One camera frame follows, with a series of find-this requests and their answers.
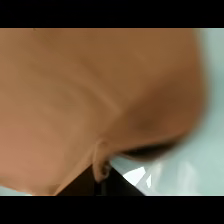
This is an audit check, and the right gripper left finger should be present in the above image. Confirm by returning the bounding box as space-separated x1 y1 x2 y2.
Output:
55 165 102 197

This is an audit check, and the brown T-shirt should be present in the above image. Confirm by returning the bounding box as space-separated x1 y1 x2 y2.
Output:
0 28 208 197

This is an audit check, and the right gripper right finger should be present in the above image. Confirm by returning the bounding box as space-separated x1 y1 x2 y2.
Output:
100 165 146 197

